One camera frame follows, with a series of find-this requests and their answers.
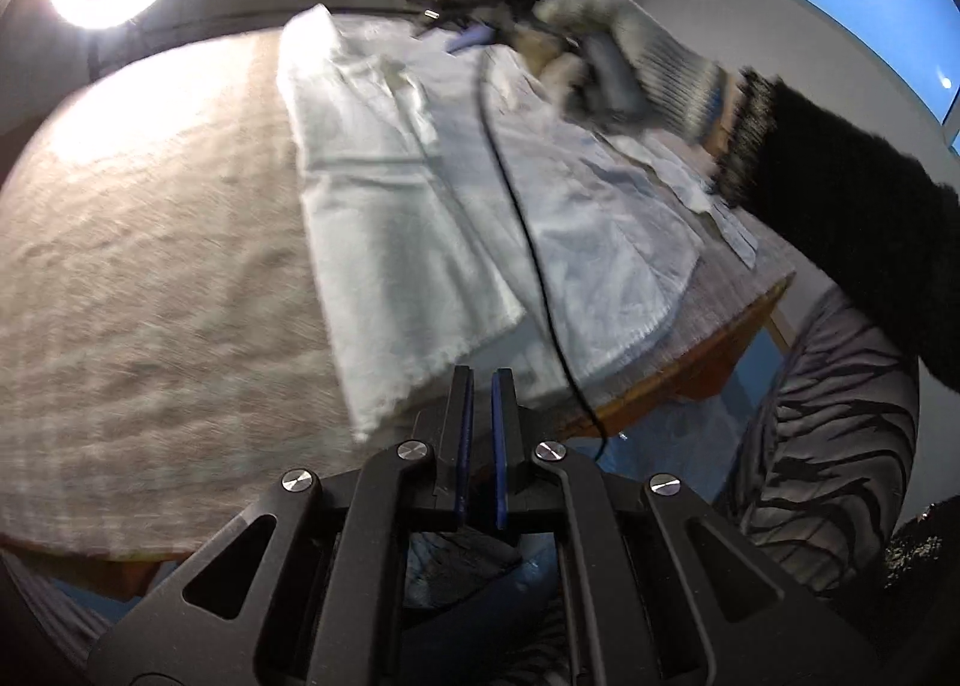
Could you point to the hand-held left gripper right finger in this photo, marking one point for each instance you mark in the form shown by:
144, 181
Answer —
499, 446

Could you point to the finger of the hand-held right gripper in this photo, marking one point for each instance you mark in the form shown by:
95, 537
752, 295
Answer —
463, 41

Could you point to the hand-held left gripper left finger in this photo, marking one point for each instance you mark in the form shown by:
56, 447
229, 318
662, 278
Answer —
465, 446

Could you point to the small white shirt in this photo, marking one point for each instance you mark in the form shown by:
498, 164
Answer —
405, 206

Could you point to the person's right hand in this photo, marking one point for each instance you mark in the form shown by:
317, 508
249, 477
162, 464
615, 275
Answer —
637, 48

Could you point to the wooden table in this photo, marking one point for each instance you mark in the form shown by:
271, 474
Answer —
675, 371

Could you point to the zebra striped pants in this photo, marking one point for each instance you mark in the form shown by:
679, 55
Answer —
825, 431

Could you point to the plaid tablecloth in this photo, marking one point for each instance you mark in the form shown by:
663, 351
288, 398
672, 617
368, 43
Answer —
150, 266

